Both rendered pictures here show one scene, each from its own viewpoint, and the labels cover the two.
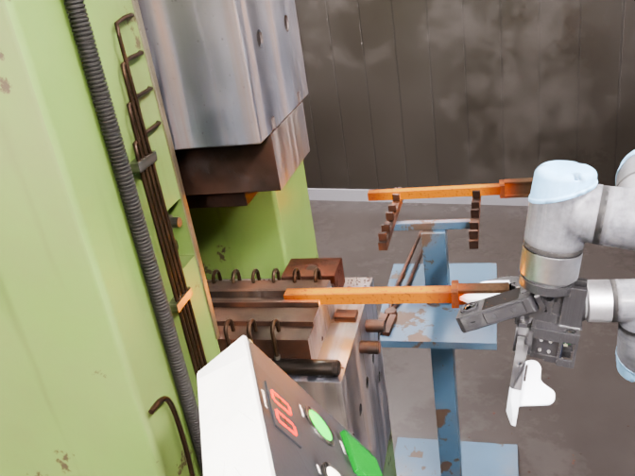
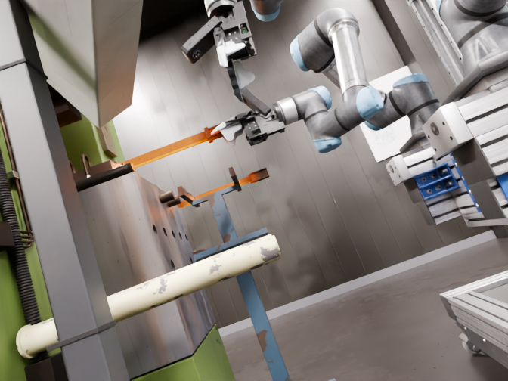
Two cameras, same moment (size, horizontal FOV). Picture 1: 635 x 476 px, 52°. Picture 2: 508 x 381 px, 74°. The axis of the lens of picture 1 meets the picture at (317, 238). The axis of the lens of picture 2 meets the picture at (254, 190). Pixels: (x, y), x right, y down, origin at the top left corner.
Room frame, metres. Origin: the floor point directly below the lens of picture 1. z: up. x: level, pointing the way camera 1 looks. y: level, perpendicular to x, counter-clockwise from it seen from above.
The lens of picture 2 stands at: (0.10, 0.02, 0.61)
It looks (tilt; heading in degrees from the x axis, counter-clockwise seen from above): 11 degrees up; 341
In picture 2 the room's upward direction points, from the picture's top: 21 degrees counter-clockwise
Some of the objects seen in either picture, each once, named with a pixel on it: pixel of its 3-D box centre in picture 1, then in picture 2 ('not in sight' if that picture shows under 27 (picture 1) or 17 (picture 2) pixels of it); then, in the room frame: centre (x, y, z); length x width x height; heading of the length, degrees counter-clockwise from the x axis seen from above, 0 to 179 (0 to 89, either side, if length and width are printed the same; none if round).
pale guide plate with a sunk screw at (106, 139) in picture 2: not in sight; (104, 134); (1.42, 0.05, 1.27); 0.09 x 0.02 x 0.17; 163
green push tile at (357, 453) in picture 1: (362, 467); not in sight; (0.63, -0.01, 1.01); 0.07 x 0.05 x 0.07; 8
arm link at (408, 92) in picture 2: not in sight; (412, 93); (1.06, -1.06, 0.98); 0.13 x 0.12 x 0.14; 27
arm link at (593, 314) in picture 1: (594, 299); (286, 112); (0.96, -0.47, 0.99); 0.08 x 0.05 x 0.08; 163
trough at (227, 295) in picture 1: (222, 298); not in sight; (1.16, 0.21, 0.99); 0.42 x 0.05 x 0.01; 73
